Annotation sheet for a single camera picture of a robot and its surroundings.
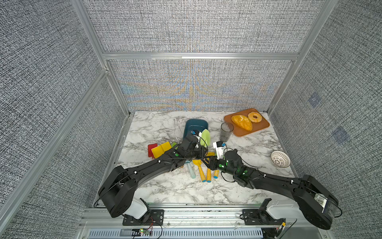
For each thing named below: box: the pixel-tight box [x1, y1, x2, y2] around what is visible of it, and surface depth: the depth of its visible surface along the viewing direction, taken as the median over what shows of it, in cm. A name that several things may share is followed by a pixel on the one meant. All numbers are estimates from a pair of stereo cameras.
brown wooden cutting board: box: [223, 108, 271, 137], surface depth 112 cm
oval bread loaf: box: [231, 114, 253, 131], surface depth 110 cm
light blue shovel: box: [187, 160, 197, 179], surface depth 88 cm
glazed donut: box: [247, 111, 263, 123], surface depth 116 cm
